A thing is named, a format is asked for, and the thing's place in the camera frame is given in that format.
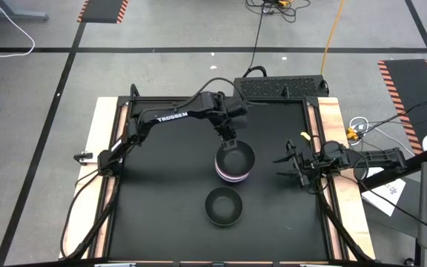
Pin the dark grey bowl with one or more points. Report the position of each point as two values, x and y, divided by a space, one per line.
223 206
235 157

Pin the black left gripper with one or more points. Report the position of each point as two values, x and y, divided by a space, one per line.
228 131

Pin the grey table foot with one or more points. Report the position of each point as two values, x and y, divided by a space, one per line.
13 15

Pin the light wooden side board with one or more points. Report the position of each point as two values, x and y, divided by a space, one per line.
102 111
330 111

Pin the black clamp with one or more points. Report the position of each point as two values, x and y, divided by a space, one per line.
83 157

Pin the white paper sheet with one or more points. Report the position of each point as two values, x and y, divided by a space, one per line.
384 196

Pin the black perforated computer tower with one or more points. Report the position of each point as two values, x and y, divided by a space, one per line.
280 87

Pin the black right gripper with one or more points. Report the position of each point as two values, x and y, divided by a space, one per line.
310 165

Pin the white bowl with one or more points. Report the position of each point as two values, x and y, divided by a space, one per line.
225 177

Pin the black table frame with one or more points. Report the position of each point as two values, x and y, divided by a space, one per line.
273 98

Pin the yellow connector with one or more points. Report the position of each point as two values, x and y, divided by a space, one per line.
352 133

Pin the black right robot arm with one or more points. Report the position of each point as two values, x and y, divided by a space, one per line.
380 157

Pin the black metal bar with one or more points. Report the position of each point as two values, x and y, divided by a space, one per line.
421 161

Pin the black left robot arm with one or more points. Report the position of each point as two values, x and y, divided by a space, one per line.
172 116

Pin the hazard-striped black floor mat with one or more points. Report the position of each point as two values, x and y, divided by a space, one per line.
102 11
410 92

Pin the yellow clip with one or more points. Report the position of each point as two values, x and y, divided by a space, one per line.
305 136

